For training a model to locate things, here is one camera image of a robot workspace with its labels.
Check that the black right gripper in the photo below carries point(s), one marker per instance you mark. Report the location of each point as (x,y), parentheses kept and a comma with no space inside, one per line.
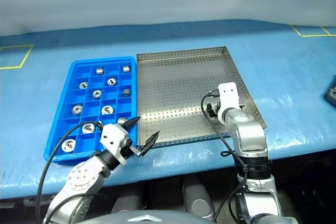
(215,106)

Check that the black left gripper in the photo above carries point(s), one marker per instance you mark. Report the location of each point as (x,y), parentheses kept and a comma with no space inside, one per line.
(128,150)

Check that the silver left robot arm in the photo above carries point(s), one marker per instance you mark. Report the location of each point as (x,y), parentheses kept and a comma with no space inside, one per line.
(81,179)

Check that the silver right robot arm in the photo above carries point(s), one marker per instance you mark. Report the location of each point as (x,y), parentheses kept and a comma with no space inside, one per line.
(246,132)

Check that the blue compartment tray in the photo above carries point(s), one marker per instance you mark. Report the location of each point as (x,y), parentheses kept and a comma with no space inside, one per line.
(86,142)

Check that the perforated metal tray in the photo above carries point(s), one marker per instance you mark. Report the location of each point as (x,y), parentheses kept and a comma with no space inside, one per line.
(173,98)

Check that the dark rounded grey shape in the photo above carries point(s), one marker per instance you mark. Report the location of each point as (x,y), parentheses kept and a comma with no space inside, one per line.
(127,203)
(198,200)

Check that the silver robot torso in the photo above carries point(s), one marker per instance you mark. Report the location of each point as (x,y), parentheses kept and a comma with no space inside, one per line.
(147,219)

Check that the dark grey device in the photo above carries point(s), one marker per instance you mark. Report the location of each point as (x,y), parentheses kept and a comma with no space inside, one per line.
(331,94)

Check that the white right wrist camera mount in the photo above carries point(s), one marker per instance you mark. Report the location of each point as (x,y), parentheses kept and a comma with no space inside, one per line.
(228,95)

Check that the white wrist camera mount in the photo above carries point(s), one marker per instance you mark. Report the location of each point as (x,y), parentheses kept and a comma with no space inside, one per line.
(113,134)
(228,95)

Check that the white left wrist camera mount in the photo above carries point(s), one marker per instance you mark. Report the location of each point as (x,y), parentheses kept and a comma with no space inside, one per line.
(113,134)

